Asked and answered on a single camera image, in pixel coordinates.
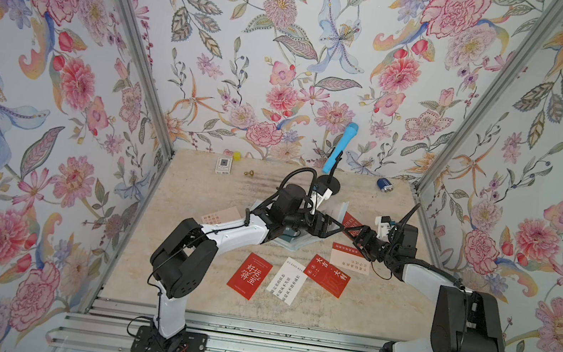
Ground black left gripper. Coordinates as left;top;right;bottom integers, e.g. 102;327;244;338
279;206;344;239

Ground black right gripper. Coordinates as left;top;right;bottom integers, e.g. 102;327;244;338
341;223;400;265

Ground red card gold characters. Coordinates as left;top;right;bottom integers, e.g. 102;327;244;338
304;255;351;299

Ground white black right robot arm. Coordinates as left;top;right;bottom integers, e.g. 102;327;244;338
343;216;505;352

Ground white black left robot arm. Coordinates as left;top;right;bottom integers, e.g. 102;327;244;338
147;168;344;341

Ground red money card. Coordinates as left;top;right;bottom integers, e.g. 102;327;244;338
342;212;364;239

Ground small blue cylinder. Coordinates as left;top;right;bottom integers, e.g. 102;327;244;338
377;177;393;193

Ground white card black text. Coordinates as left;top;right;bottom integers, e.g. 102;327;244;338
267;257;308;306

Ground white playing card box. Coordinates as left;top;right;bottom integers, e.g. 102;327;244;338
215;157;233;175

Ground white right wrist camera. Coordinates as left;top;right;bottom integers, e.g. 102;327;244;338
375;215;397;237

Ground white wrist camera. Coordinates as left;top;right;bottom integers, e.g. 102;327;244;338
310;189;333;215
375;215;397;237

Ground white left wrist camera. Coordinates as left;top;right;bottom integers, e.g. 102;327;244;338
310;189;333;215

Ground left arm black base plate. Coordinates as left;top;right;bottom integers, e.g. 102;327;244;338
130;326;208;352

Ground aluminium corner post right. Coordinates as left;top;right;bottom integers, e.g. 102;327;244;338
412;0;563;197

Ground aluminium corner post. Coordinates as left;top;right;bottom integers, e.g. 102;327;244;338
114;0;175;160
412;0;563;197

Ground aluminium corner post left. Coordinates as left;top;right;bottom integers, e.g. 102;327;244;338
114;0;175;160

